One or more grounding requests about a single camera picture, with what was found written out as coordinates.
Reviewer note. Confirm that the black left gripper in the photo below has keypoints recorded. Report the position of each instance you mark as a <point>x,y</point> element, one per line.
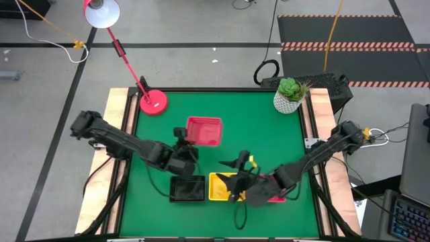
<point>183,161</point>

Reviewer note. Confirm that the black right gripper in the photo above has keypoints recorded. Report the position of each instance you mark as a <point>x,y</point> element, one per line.
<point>257,188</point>

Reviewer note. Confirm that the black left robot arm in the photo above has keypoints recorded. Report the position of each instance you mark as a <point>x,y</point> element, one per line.
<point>127,144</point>

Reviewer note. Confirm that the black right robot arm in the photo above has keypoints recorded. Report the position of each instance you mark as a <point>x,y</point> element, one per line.
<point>319,154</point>

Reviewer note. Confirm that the red desk lamp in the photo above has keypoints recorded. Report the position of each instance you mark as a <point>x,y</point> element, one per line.
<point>153,102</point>

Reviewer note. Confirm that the succulent in white pot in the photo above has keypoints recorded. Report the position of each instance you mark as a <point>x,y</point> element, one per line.
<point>285,104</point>

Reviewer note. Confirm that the light wooden side board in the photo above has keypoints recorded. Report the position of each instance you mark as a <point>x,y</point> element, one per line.
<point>111,101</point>
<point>320,111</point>

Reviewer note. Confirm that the black perforated computer case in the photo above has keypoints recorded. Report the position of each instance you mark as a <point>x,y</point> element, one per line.
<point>329,87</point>

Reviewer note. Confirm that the small yellow plug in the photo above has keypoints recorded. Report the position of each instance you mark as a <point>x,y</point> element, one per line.
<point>366,133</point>

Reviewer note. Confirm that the black side table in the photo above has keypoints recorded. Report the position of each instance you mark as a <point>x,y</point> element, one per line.
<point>376,188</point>

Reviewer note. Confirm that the black mat orange striped edges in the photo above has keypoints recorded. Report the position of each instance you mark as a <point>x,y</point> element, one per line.
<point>369,30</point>
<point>369,67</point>

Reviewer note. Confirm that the backlit keyboard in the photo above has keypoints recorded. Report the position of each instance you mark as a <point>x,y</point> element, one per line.
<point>410,222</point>

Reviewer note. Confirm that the grey laptop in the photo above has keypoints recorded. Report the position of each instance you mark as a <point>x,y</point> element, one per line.
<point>416,151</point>

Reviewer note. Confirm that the black cabinet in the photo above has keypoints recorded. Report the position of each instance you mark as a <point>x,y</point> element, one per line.
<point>20,10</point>

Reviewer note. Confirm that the black table frame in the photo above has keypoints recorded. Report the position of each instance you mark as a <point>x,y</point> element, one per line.
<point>215,89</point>

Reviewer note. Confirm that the grey metal floor bracket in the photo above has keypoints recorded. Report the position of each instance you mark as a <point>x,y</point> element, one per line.
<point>8,74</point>

